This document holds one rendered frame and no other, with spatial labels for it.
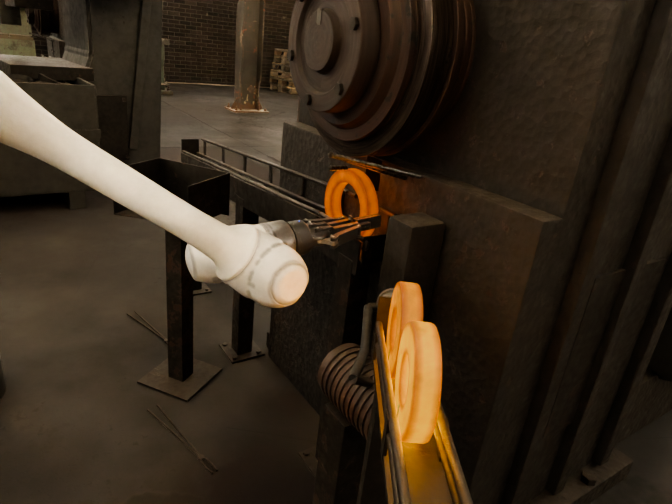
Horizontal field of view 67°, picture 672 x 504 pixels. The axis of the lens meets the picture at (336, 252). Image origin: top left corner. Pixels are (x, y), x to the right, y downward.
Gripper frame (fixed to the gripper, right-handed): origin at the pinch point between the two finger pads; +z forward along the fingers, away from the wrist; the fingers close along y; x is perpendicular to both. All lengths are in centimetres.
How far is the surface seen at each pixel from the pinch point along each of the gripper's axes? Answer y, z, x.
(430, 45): 13.5, 1.5, 38.5
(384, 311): 27.9, -16.3, -3.6
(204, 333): -82, -15, -74
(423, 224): 16.9, 1.4, 5.3
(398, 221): 13.1, -2.0, 5.3
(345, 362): 18.5, -17.4, -20.3
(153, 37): -302, 37, 24
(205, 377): -54, -24, -72
